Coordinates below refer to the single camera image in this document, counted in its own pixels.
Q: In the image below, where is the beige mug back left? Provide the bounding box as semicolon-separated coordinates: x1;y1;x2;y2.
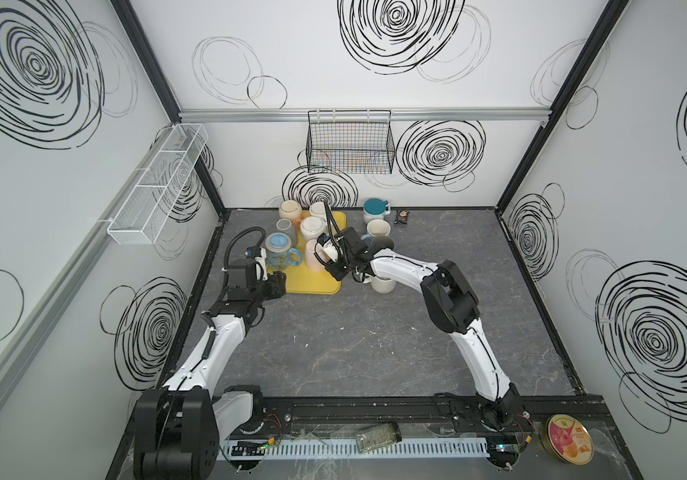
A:
279;200;303;227

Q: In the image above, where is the black wire wall basket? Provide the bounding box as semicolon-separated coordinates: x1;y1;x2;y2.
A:
305;109;397;174

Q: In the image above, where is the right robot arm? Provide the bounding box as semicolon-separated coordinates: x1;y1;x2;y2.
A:
312;227;523;431

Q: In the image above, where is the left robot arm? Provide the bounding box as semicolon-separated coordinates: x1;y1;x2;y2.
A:
134;260;287;479

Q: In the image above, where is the clear plastic packet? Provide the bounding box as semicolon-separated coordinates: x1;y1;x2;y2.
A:
355;422;403;453

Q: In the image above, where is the teal lidded white mug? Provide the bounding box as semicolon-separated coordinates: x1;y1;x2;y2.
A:
363;198;391;224

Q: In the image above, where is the beige speckled mug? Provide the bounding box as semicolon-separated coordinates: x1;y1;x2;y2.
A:
369;276;397;294

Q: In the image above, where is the yellow plastic tray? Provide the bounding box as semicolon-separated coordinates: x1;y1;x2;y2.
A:
285;225;342;295

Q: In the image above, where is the black corrugated cable left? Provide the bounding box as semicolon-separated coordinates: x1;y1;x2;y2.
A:
222;226;268;271

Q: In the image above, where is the white slotted cable duct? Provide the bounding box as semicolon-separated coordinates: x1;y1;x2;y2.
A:
223;438;489;461

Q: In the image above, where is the blue butterfly mug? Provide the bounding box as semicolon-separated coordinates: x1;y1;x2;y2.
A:
265;232;303;271

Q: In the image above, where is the pink mug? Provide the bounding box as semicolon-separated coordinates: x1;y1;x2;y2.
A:
304;240;325;272

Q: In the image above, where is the black corrugated cable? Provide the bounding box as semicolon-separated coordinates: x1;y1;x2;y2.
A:
322;200;345;241
222;226;268;271

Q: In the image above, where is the cream mug with handle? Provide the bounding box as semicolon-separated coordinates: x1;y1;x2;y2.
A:
300;216;329;242

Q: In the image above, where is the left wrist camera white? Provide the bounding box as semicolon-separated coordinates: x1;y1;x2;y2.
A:
253;247;268;281

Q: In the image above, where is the white wire wall shelf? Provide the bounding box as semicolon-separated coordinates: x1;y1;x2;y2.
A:
107;123;209;246

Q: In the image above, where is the pink orange round tin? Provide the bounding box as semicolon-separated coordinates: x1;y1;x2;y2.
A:
541;414;595;466

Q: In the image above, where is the black corrugated cable right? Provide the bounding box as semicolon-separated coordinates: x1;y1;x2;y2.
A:
322;200;345;241

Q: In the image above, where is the grey tall mug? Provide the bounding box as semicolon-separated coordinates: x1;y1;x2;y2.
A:
369;236;395;254

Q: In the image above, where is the small dark snack packet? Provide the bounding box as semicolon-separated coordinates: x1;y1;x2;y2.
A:
395;210;411;225

